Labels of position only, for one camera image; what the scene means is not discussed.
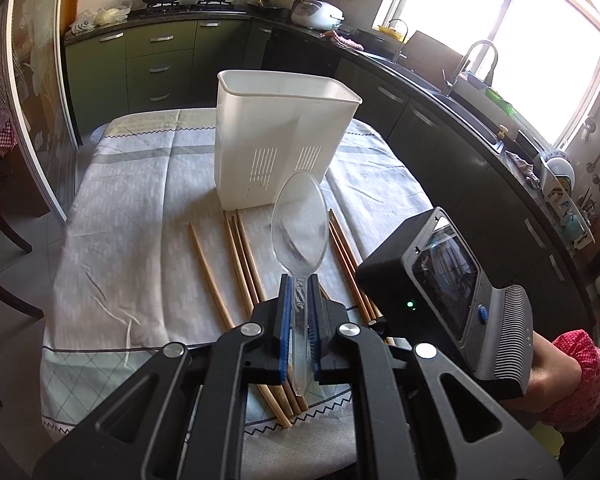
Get clear plastic spoon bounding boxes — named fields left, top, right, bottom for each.
left=271, top=171, right=328, bottom=396

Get green kitchen cabinets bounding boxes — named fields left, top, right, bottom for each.
left=61, top=8, right=600, bottom=340

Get person's right hand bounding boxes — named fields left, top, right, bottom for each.
left=501, top=333, right=582, bottom=414

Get red-tipped chopstick left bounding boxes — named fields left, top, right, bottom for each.
left=327, top=219, right=376, bottom=323

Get red-tipped chopstick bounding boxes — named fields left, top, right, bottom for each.
left=327, top=219, right=376, bottom=323
left=328, top=213, right=382, bottom=321

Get red-tipped chopstick middle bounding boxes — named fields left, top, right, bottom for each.
left=328, top=213, right=382, bottom=321

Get plain wooden chopstick right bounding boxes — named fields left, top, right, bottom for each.
left=328, top=209, right=381, bottom=320

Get wooden chopstick far left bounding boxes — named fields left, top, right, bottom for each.
left=188, top=222, right=235, bottom=330

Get wooden chopstick middle single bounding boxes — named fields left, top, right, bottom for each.
left=235, top=212, right=306, bottom=415

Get patterned grey tablecloth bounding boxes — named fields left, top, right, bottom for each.
left=40, top=108, right=432, bottom=479

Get white plastic utensil holder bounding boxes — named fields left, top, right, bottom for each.
left=214, top=70, right=363, bottom=211

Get steel sink basin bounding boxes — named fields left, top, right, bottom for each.
left=378, top=58, right=504, bottom=154

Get pink patterned right sleeve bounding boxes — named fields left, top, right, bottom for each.
left=540, top=330, right=600, bottom=434

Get chrome sink faucet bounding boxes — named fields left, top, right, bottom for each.
left=441, top=39, right=500, bottom=96

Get wooden cutting board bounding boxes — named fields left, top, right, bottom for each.
left=399, top=30, right=463, bottom=90

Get small chrome faucet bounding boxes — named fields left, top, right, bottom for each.
left=387, top=18, right=408, bottom=63

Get pink dish cloth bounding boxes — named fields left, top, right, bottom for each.
left=320, top=30, right=365, bottom=52

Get white rice cooker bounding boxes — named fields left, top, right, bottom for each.
left=291, top=0, right=344, bottom=32

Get white plastic bags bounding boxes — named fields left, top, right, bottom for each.
left=70, top=1, right=132, bottom=35

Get glass sliding door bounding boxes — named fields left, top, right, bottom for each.
left=0, top=0, right=79, bottom=223

